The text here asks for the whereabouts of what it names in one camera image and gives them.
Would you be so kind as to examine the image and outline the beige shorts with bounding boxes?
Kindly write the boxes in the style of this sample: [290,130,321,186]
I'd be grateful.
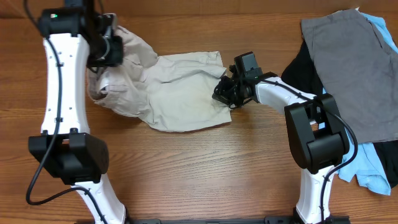
[87,26,231,132]

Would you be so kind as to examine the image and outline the light blue garment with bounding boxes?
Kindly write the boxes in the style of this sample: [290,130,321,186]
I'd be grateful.
[301,9,397,195]

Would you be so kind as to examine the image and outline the black garment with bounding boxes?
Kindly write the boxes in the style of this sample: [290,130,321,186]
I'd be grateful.
[282,42,397,195]

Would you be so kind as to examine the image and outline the grey shorts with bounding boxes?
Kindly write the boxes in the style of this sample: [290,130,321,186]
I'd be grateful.
[301,9,397,143]

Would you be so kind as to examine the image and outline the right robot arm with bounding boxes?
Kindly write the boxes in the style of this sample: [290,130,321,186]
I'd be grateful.
[212,52,350,223]

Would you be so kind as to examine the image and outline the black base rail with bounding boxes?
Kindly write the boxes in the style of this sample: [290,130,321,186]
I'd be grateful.
[75,216,351,224]

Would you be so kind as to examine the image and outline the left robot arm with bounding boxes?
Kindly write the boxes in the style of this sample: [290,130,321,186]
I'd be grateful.
[28,0,129,223]

